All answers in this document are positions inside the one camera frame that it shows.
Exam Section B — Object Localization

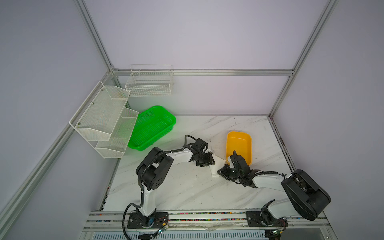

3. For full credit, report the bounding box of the lower white mesh shelf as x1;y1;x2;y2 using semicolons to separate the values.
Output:
95;108;139;159

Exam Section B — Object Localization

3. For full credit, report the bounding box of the yellow plastic tray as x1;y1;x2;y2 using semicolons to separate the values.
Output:
226;131;253;166

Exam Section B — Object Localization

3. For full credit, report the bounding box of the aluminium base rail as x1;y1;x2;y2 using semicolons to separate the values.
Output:
80;209;337;240

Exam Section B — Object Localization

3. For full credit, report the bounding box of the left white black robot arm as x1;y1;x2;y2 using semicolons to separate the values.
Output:
122;135;216;240

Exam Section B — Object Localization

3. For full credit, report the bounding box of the upper white mesh shelf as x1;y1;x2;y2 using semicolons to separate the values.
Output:
69;82;130;142

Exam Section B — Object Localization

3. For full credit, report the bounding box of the white wire wall basket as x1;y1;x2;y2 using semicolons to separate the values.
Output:
125;65;174;97

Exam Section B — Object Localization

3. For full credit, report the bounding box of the green plastic basket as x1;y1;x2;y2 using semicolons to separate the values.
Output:
128;106;177;151

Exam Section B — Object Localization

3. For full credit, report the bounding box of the white paper napkin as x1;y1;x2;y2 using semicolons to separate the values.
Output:
207;148;226;178

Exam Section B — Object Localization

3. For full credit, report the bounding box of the white mesh shelf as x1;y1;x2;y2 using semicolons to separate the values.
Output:
95;108;139;159
69;82;130;142

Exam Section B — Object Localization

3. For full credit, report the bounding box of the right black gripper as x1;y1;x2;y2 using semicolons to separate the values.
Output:
215;164;242;182

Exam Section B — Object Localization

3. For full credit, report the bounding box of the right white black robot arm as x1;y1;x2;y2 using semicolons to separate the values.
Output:
217;152;331;237

